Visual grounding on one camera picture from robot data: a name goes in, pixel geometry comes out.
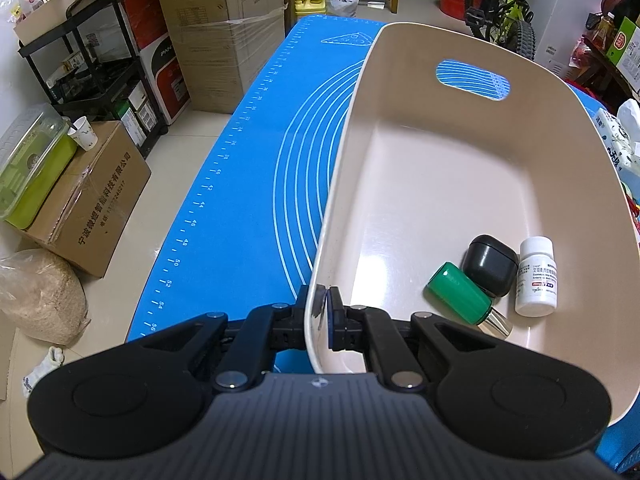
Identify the bag of grain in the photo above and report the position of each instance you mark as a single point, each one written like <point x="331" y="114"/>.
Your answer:
<point x="42" y="295"/>

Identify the green bottle with silver cap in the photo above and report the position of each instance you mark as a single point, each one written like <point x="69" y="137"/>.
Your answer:
<point x="460" y="294"/>

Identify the blue silicone baking mat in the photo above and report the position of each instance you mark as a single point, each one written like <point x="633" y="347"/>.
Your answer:
<point x="248" y="231"/>

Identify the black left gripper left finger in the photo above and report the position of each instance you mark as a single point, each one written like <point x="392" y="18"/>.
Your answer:
<point x="138" y="397"/>

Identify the beige plastic storage bin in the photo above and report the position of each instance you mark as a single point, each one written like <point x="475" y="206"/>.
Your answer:
<point x="448" y="138"/>

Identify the yellow oil jug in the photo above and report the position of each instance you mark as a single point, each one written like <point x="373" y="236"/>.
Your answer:
<point x="309" y="7"/>

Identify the green white carton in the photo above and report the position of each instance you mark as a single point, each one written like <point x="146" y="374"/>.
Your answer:
<point x="624" y="53"/>

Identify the black earbud case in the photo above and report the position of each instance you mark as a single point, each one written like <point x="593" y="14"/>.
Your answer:
<point x="490" y="265"/>

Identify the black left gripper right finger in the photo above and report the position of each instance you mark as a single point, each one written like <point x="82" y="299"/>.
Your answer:
<point x="497" y="396"/>

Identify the black metal shelf rack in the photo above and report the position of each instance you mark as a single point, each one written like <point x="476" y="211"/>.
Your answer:
<point x="95" y="87"/>

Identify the brown cardboard box on floor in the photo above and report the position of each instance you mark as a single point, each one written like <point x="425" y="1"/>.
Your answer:
<point x="86" y="211"/>

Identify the green plastic lidded container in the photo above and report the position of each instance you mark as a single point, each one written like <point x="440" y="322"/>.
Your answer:
<point x="35" y="150"/>

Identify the white paper cup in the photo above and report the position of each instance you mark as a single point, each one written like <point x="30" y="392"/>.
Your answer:
<point x="82" y="133"/>

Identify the red white appliance box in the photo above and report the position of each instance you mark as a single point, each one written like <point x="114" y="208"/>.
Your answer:
<point x="158" y="56"/>

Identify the green black bicycle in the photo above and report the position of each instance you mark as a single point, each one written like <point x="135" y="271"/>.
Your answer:
<point x="505" y="23"/>

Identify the white pill bottle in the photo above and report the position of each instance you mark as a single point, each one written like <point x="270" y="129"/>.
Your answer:
<point x="536" y="287"/>

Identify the white refrigerator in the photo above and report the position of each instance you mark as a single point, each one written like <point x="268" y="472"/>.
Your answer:
<point x="558" y="25"/>

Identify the large stacked cardboard boxes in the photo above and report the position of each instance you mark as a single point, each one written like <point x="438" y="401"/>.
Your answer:
<point x="222" y="45"/>

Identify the floral tissue box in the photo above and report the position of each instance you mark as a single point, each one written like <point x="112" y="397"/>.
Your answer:
<point x="620" y="136"/>

